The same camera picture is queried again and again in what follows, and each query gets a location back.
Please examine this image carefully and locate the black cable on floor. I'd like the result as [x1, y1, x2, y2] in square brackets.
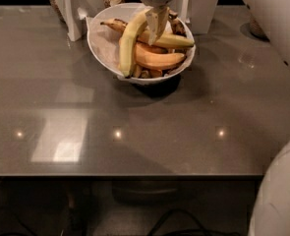
[145, 208, 251, 236]

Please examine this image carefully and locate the long yellow-green banana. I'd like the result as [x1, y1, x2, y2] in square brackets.
[119, 9, 147, 78]

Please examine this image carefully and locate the white paper liner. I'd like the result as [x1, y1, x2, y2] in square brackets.
[86, 0, 197, 82]

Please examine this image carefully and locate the yellow banana with brown tip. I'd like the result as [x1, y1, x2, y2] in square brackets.
[100, 19, 195, 49]

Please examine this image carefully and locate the white stand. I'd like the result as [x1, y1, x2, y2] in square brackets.
[170, 0, 218, 34]
[55, 0, 105, 41]

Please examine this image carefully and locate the right white stand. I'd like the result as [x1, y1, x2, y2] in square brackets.
[170, 0, 218, 34]

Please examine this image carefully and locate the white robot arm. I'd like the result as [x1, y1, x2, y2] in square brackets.
[243, 0, 290, 236]

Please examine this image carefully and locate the orange ripe banana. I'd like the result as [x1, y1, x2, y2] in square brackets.
[134, 42, 186, 70]

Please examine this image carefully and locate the white bowl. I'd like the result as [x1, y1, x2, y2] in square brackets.
[87, 2, 197, 86]

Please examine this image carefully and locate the left white stand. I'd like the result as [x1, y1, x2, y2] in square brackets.
[55, 0, 105, 41]

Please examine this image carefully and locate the brown overripe banana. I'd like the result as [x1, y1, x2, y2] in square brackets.
[167, 10, 188, 55]

